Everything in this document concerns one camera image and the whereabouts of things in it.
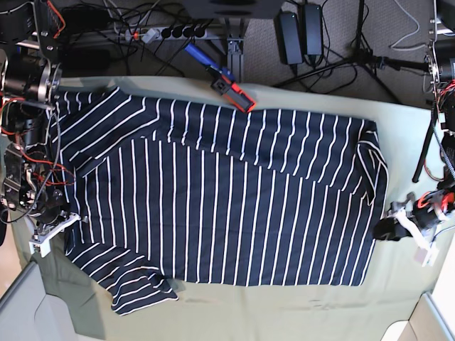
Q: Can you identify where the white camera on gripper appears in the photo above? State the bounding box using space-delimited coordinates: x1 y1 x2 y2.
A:
414 247 439 267
28 239 51 257

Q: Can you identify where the navy white striped T-shirt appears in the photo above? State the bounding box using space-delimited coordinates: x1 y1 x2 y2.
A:
50 88 388 315

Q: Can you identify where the grey bin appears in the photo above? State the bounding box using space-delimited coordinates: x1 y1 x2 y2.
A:
0 262 77 341
381 293 454 341

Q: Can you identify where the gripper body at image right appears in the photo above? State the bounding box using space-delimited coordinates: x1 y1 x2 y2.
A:
389 190 454 249

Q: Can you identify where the black power adapter left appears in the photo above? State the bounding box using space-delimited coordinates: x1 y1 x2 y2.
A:
274 11 304 65

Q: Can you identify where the grey power strip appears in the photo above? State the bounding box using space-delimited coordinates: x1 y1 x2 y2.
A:
121 25 210 44

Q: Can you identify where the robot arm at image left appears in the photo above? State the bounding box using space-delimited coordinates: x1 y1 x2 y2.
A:
1 1 81 255

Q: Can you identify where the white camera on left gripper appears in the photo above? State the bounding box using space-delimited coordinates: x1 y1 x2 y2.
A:
414 247 439 267

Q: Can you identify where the black tripod stand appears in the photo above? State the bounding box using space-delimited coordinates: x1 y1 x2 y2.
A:
274 1 440 104

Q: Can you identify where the green table cloth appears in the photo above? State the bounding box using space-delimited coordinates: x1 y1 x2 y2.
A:
1 76 454 340

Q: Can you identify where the black power adapter right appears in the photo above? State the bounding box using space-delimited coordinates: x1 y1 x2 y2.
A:
302 4 323 55

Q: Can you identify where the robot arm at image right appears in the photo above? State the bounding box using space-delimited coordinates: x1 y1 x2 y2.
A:
373 1 454 251

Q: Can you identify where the black power adapter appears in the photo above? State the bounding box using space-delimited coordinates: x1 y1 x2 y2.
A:
302 4 323 55
274 11 304 65

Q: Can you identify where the aluminium frame post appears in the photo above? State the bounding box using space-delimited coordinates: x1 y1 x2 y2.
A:
220 18 250 83

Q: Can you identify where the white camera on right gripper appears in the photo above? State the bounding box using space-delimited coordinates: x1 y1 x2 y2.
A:
28 239 51 257

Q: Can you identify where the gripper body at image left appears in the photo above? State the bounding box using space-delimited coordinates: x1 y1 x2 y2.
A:
25 189 82 245

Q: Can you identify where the grey bin at right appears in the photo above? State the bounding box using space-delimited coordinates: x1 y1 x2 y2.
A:
381 293 454 341

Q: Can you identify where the blue orange bar clamp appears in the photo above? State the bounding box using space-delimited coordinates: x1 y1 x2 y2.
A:
185 43 256 113

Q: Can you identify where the white cable on floor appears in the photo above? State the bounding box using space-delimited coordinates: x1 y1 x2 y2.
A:
390 0 434 50

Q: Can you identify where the black object at left edge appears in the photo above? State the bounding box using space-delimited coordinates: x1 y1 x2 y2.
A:
0 209 8 246

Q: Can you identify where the grey bin at left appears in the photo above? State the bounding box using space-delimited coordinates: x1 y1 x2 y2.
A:
0 262 77 341

